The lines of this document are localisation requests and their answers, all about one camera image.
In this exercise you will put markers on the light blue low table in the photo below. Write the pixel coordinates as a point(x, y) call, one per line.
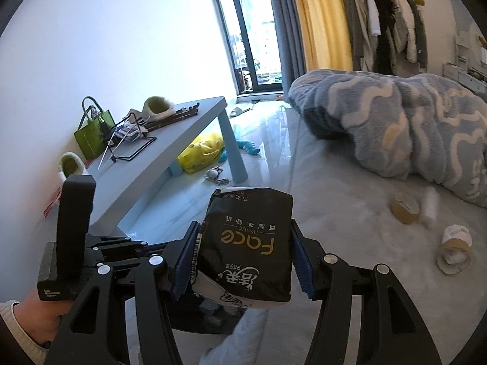
point(171, 148)

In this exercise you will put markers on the white small roll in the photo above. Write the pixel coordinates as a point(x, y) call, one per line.
point(430, 205)

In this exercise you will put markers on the grey jacket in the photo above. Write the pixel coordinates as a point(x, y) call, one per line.
point(418, 38)

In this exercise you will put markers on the green beige fluffy slipper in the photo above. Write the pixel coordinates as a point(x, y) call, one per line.
point(156, 108)
point(72, 167)

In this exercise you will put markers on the white small shelf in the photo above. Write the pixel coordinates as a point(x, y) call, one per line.
point(462, 49)

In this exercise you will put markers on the person's left hand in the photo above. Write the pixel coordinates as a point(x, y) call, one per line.
point(38, 319)

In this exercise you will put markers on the black framed balcony door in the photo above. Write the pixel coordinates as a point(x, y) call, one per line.
point(224, 26)

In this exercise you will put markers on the yellow curtain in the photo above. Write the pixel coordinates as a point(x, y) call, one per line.
point(323, 22)

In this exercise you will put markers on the beige coat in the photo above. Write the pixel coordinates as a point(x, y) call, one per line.
point(359, 15)

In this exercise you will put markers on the blue patterned fleece blanket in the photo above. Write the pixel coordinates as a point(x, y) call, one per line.
point(399, 121)

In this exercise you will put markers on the white shirt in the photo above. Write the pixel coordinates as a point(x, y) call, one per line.
point(373, 15)

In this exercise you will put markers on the green handbag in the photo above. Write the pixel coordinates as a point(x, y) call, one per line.
point(91, 140)

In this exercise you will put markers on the white jacket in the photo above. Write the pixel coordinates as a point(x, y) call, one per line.
point(403, 26)

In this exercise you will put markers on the yellow plastic bag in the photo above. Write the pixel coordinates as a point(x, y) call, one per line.
point(199, 154)

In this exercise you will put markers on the black coat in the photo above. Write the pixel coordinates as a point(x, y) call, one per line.
point(386, 45)

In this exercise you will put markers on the pale floor slipper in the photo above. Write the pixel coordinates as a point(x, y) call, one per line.
point(239, 112)

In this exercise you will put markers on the round mirror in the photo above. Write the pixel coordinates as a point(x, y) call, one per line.
point(483, 45)

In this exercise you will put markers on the black tissue pack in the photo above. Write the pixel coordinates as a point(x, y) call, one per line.
point(243, 243)

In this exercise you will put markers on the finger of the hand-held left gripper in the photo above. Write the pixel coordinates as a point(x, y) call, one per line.
point(156, 246)
point(123, 258)

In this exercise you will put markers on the red pink packet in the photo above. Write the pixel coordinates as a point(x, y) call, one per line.
point(52, 201)

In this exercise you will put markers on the white dressing table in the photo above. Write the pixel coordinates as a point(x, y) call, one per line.
point(456, 72)

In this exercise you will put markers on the brown tape roll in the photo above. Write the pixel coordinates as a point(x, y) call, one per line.
point(405, 209)

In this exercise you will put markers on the bundle of dark sticks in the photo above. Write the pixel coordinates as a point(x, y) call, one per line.
point(171, 116)

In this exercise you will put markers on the white blue small box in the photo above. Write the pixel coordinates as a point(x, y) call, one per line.
point(129, 133)

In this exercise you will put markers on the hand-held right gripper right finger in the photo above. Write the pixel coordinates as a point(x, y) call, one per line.
point(300, 262)

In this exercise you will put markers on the blue plush toy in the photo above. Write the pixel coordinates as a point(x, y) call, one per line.
point(247, 147)

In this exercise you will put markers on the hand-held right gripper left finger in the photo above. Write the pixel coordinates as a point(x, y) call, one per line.
point(186, 258)

